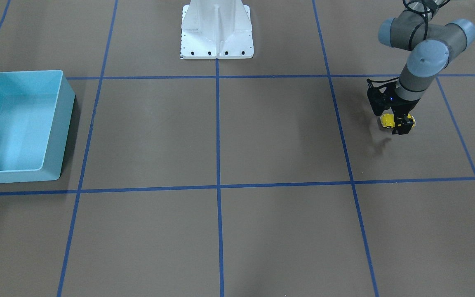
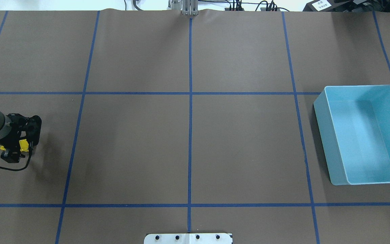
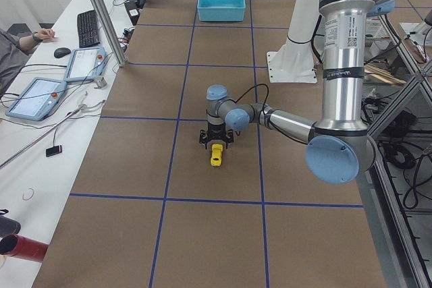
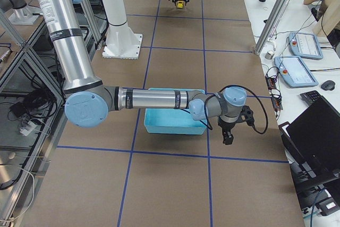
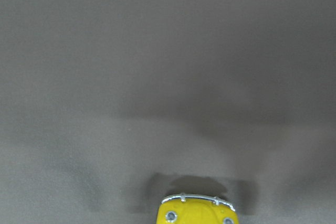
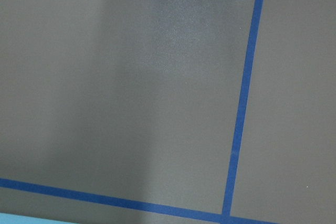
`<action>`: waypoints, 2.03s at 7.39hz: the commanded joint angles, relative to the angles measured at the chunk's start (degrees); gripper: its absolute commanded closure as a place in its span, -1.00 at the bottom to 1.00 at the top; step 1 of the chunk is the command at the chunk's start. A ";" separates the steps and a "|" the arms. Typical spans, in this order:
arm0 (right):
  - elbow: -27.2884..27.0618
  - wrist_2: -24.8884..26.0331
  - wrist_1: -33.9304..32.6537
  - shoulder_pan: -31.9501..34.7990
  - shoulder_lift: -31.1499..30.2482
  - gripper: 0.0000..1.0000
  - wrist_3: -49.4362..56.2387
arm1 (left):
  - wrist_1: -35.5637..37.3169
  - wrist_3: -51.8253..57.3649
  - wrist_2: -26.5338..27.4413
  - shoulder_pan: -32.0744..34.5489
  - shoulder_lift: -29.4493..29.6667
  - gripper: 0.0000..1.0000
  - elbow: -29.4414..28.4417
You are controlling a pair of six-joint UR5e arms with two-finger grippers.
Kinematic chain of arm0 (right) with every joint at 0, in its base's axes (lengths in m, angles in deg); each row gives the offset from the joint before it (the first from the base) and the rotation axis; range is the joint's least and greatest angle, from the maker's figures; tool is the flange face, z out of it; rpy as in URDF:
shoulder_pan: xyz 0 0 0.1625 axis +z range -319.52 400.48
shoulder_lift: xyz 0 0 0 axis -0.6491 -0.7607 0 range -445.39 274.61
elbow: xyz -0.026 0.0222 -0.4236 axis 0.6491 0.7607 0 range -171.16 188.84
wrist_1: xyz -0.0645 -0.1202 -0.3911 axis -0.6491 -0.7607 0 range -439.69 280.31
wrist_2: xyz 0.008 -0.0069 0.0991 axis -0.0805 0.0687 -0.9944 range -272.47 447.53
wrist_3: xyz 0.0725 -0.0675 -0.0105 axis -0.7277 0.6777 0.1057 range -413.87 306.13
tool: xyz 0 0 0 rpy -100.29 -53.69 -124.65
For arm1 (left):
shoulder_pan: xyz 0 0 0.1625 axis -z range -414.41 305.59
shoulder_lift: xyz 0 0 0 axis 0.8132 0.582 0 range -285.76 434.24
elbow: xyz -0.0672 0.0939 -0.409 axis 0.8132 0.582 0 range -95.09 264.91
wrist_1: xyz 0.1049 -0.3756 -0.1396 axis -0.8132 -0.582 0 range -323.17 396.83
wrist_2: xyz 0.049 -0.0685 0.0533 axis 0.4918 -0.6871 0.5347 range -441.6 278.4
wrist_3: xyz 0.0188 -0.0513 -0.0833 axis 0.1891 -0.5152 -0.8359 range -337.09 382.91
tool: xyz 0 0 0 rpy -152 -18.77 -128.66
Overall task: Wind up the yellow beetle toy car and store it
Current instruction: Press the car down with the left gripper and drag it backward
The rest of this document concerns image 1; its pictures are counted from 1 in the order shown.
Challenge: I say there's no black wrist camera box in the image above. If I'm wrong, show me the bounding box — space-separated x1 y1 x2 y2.
366 77 398 116

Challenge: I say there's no light blue plastic bin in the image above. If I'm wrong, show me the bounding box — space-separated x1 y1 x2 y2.
0 70 75 184

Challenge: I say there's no yellow beetle toy car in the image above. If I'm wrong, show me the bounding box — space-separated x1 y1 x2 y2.
380 113 416 135

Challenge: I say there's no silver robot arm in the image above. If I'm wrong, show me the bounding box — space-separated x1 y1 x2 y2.
367 0 475 135

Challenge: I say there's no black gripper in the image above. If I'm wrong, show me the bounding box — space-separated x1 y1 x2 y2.
390 97 420 135

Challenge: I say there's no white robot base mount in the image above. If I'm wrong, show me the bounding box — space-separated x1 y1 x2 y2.
180 0 254 59

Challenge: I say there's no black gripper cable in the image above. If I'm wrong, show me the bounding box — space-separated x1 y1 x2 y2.
402 0 448 42

